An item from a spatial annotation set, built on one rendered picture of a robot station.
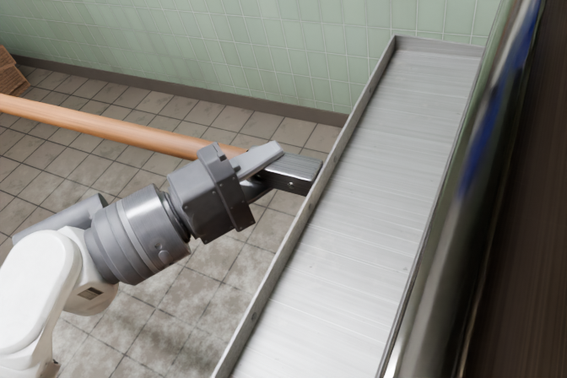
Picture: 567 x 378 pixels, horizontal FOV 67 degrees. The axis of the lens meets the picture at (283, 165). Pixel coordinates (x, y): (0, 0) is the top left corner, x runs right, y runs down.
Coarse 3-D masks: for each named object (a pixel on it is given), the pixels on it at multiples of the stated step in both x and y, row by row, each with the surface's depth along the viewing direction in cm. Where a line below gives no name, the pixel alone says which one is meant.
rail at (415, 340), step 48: (528, 0) 21; (528, 48) 19; (480, 96) 17; (480, 144) 15; (480, 192) 14; (432, 240) 13; (480, 240) 13; (432, 288) 12; (480, 288) 12; (432, 336) 11
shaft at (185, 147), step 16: (0, 96) 69; (16, 112) 67; (32, 112) 65; (48, 112) 63; (64, 112) 62; (80, 112) 62; (80, 128) 61; (96, 128) 59; (112, 128) 58; (128, 128) 57; (144, 128) 56; (128, 144) 58; (144, 144) 55; (160, 144) 54; (176, 144) 53; (192, 144) 52; (224, 144) 51; (192, 160) 53
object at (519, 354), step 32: (544, 32) 22; (480, 64) 22; (544, 64) 21; (544, 96) 20; (544, 128) 18; (448, 160) 18; (512, 160) 17; (544, 160) 17; (512, 192) 16; (544, 192) 16; (512, 224) 16; (544, 224) 16; (416, 256) 15; (512, 256) 15; (544, 256) 15; (512, 288) 14; (544, 288) 14; (480, 320) 14; (512, 320) 14; (544, 320) 13; (384, 352) 14; (480, 352) 13; (512, 352) 13; (544, 352) 13
